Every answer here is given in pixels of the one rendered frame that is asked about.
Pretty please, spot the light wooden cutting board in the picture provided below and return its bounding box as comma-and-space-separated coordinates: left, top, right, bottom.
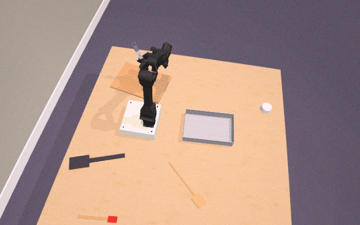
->
110, 63, 172, 104

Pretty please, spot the grey roasting tin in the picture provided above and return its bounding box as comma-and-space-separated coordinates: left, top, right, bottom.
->
183, 109, 234, 147

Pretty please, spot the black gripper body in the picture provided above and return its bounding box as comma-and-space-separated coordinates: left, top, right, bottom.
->
139, 47, 156, 70

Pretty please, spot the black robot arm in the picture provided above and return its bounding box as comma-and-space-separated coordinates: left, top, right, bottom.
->
138, 42, 172, 128

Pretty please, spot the white short cylinder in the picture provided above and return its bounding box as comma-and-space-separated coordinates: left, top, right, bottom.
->
261, 103, 272, 114

